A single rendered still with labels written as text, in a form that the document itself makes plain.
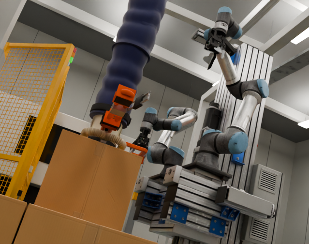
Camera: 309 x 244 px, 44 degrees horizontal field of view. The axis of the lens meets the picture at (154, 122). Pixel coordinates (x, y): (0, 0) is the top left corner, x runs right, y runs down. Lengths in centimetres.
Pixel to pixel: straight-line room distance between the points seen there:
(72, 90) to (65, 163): 1025
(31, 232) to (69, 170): 67
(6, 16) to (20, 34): 892
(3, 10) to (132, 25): 156
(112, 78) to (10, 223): 121
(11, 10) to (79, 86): 861
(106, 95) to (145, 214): 80
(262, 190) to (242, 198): 43
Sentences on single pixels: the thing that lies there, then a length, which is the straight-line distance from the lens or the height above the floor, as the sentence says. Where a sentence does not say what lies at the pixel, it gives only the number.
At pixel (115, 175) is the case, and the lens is 180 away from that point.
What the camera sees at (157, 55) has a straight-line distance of 1083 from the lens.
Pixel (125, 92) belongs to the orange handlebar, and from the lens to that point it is 151.
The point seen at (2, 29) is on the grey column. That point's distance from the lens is 351.
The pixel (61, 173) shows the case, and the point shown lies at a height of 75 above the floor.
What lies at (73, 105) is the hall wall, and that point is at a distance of 1185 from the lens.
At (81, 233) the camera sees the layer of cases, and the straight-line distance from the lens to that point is 116.
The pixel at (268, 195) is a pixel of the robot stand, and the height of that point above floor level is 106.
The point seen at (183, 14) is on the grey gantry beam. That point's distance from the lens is 463.
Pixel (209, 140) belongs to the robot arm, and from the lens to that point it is 214.
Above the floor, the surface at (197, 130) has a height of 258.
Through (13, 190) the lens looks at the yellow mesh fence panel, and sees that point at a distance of 319.
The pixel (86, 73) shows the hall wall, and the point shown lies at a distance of 1228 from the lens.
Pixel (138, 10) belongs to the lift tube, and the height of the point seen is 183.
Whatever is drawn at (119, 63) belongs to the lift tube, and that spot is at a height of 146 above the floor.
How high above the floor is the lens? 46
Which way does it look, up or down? 21 degrees up
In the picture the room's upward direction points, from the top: 16 degrees clockwise
